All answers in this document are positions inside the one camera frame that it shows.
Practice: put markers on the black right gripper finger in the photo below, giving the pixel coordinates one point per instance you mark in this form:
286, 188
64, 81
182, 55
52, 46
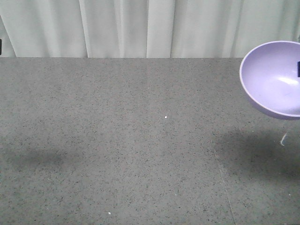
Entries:
298, 68

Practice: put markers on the white curtain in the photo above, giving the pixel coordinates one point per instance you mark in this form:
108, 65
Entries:
144, 28

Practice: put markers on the purple plastic bowl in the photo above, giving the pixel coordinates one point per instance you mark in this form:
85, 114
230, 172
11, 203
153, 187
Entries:
268, 75

